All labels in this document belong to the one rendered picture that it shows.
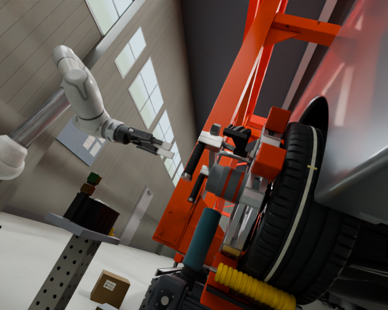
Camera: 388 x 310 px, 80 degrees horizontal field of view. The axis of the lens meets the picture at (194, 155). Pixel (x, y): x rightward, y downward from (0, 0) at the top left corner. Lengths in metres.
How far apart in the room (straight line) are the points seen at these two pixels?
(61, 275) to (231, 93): 1.49
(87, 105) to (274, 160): 0.65
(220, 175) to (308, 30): 1.84
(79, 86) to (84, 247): 0.70
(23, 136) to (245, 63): 1.59
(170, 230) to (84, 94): 0.87
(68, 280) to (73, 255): 0.10
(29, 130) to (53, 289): 0.78
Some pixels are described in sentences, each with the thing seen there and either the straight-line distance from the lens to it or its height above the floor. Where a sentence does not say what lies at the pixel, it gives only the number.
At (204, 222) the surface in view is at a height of 0.67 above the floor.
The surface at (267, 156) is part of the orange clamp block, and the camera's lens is 0.70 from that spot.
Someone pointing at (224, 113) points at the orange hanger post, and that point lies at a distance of 1.72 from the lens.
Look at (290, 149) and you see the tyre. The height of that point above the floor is 0.92.
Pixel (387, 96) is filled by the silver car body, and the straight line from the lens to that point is 0.51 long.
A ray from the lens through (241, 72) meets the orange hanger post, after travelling 1.98.
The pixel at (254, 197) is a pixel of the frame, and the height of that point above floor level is 0.74.
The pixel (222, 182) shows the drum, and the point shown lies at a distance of 0.96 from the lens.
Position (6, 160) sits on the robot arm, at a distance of 1.48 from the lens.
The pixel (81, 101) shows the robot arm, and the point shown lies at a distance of 0.91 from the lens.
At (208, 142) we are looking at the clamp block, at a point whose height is 0.91.
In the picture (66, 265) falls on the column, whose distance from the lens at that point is 1.25.
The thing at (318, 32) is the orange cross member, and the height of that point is 2.60.
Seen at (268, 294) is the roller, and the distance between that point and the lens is 0.85.
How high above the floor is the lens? 0.51
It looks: 22 degrees up
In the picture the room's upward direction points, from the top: 25 degrees clockwise
